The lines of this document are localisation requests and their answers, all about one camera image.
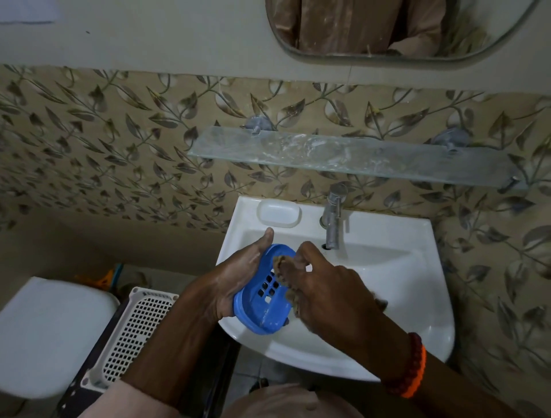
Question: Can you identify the person's right hand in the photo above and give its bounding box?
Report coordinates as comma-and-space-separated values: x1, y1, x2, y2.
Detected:
274, 241, 388, 345

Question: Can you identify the white toilet tank lid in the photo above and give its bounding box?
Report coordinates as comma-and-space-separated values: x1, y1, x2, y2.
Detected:
0, 276, 120, 400

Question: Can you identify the person's left hand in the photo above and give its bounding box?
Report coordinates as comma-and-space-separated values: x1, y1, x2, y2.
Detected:
199, 227, 275, 323

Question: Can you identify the glass wall shelf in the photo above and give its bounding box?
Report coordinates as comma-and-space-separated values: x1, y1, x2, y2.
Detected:
188, 115, 528, 194

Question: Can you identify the brown scrub pad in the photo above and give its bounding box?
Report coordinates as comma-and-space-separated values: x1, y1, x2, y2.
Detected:
273, 255, 302, 302

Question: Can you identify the red and orange bead bracelet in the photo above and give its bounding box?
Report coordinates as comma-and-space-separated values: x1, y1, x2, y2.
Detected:
383, 332, 427, 399

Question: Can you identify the white ceramic wash basin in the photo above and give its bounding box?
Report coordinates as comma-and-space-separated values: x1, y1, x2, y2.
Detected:
216, 196, 455, 382

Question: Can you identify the oval wall mirror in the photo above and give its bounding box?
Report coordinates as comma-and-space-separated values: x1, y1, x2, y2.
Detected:
265, 0, 541, 62

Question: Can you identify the person's left forearm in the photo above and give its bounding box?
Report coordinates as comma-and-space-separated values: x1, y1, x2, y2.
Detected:
122, 276, 224, 407

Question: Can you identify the blue plastic soap dish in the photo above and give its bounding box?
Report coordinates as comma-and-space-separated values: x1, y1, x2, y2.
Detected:
233, 244, 298, 336

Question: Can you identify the white perforated plastic basket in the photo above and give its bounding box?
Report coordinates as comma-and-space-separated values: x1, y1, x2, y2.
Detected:
81, 287, 179, 393

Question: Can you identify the person's right forearm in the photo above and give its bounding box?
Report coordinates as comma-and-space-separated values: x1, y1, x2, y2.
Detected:
351, 310, 523, 418

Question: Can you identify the chrome basin tap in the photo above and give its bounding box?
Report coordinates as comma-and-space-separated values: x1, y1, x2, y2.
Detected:
319, 184, 348, 250

